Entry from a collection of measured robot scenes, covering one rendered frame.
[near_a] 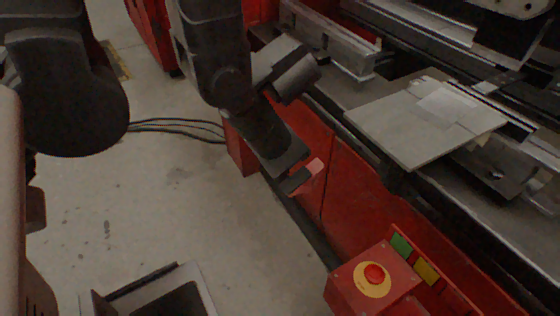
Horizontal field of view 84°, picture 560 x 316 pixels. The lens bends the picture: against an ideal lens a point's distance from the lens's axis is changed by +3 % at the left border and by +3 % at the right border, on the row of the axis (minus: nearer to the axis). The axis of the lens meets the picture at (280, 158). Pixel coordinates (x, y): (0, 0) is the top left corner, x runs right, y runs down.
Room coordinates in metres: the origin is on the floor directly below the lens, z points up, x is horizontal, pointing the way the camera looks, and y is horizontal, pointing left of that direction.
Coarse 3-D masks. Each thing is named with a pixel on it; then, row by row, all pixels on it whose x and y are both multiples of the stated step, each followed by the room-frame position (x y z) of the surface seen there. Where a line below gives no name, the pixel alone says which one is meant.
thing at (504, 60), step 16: (496, 16) 0.58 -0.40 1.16; (480, 32) 0.59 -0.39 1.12; (496, 32) 0.57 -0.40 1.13; (512, 32) 0.55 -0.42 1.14; (528, 32) 0.53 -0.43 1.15; (544, 32) 0.52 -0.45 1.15; (480, 48) 0.59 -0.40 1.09; (496, 48) 0.55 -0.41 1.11; (512, 48) 0.53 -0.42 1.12; (528, 48) 0.51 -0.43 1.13; (512, 64) 0.53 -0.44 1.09
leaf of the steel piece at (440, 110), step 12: (432, 96) 0.55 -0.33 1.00; (444, 96) 0.55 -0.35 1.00; (408, 108) 0.51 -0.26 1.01; (420, 108) 0.49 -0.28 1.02; (432, 108) 0.51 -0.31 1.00; (444, 108) 0.51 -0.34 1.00; (456, 108) 0.51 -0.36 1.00; (468, 108) 0.51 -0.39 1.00; (432, 120) 0.46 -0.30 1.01; (444, 120) 0.45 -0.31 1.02; (456, 120) 0.47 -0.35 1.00
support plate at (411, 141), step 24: (408, 96) 0.56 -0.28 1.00; (360, 120) 0.47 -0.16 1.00; (384, 120) 0.47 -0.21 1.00; (408, 120) 0.47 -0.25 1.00; (480, 120) 0.47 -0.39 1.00; (504, 120) 0.47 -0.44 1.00; (384, 144) 0.40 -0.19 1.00; (408, 144) 0.40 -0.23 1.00; (432, 144) 0.40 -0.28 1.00; (456, 144) 0.40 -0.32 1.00; (408, 168) 0.35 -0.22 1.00
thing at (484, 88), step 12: (540, 48) 0.70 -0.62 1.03; (528, 60) 0.66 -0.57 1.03; (540, 60) 0.64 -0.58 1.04; (552, 60) 0.64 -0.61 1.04; (504, 72) 0.64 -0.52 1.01; (516, 72) 0.64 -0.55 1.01; (528, 72) 0.64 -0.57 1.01; (540, 72) 0.62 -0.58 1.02; (552, 72) 0.61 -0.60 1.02; (480, 84) 0.59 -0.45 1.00; (492, 84) 0.59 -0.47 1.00; (504, 84) 0.59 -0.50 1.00; (540, 84) 0.61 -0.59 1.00; (552, 84) 0.61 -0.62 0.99
